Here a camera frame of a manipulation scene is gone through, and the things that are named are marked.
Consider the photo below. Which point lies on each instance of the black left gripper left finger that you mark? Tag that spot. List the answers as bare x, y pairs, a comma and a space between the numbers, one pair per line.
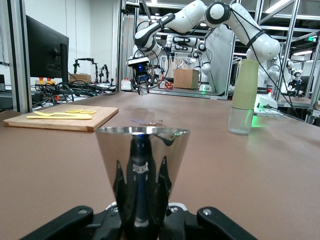
75, 220

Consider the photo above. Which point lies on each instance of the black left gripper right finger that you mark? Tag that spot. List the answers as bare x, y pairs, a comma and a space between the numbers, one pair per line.
220, 225

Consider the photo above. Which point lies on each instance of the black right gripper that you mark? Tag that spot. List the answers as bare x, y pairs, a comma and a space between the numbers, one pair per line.
141, 72

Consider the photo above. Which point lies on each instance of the small clear glass cup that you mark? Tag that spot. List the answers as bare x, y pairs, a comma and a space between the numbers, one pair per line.
143, 91

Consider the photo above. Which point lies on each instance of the steel jigger measuring cup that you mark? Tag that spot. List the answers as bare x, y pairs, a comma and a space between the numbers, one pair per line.
142, 155

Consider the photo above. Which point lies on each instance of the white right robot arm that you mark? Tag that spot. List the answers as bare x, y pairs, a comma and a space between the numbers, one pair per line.
250, 32

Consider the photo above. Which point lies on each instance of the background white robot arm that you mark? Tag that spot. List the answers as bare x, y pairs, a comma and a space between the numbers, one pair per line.
297, 73
206, 67
186, 48

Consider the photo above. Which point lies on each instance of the red patterned carton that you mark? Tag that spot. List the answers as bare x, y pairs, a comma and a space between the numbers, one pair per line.
167, 85

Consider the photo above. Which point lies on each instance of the black articulated stand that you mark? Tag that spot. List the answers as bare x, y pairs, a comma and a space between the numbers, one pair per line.
105, 72
85, 60

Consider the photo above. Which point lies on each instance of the spilled liquid puddle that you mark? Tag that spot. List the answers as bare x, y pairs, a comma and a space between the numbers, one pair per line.
150, 123

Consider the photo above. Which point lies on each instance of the brown cardboard box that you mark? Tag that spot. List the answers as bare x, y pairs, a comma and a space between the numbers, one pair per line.
80, 78

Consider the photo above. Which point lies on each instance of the yellow plastic knife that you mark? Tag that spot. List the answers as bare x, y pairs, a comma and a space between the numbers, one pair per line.
62, 117

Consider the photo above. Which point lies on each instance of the wooden cutting board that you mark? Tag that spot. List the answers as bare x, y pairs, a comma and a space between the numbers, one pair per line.
62, 123

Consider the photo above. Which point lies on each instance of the green sleeved glass bottle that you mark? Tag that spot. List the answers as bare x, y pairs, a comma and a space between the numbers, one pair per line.
243, 87

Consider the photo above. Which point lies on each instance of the yellow plastic fork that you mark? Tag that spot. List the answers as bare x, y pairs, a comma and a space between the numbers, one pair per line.
45, 114

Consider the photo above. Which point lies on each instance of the black computer monitor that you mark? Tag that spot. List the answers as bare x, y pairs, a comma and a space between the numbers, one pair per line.
45, 50

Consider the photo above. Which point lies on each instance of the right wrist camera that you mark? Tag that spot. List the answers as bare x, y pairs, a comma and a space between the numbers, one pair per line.
137, 61

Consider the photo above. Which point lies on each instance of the aluminium frame post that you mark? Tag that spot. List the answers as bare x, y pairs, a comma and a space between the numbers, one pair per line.
21, 62

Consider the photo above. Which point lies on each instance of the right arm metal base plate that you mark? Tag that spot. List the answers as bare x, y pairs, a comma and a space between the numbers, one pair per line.
272, 113

